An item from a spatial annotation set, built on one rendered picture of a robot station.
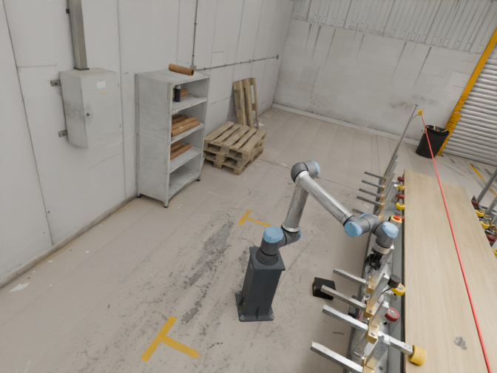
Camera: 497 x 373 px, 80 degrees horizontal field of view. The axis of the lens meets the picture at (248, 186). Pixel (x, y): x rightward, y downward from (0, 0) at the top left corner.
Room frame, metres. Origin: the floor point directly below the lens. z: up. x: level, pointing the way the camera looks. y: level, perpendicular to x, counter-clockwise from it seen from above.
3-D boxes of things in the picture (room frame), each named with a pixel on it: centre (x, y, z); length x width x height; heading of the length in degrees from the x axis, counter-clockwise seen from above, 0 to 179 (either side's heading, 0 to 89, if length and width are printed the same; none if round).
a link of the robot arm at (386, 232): (1.43, -0.84, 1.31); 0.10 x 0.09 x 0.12; 40
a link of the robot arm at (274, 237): (1.86, -0.27, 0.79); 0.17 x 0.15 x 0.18; 130
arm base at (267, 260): (1.85, -0.26, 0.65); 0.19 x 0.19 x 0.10
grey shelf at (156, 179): (3.55, 1.07, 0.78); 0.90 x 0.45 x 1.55; 165
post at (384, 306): (1.09, -0.80, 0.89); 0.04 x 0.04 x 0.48; 70
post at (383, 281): (1.33, -0.89, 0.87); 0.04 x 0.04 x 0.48; 70
